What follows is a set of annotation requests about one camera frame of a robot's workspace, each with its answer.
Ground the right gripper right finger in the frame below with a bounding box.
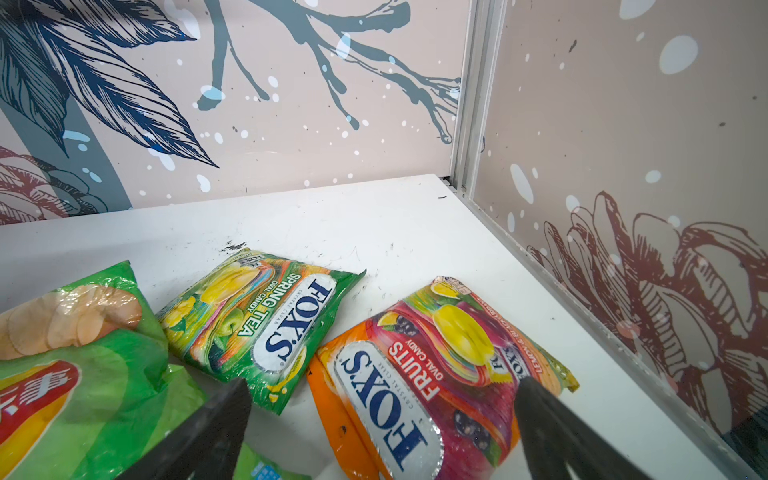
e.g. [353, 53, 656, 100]
[514, 377, 649, 480]

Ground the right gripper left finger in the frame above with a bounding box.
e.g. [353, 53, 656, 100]
[119, 379, 252, 480]

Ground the orange Fox's candy bag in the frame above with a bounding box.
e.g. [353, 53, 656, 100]
[308, 276, 579, 479]

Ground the green chips bag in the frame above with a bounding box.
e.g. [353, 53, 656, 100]
[1, 262, 291, 479]

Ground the green yellow Fox's candy bag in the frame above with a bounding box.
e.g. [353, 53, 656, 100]
[157, 248, 363, 415]

